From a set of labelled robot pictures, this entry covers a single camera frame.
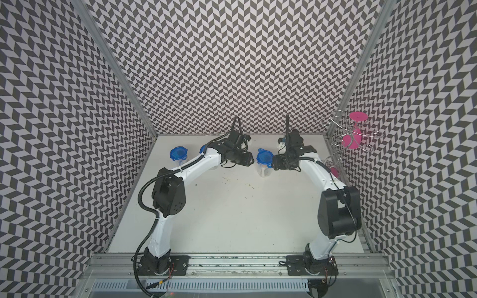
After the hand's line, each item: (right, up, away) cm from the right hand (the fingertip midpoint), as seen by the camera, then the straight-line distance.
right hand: (278, 166), depth 89 cm
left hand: (-13, +2, +3) cm, 14 cm away
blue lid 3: (-38, +9, +5) cm, 40 cm away
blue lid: (-6, +4, +5) cm, 9 cm away
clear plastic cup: (-7, -2, +5) cm, 8 cm away
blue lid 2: (-51, +7, +6) cm, 52 cm away
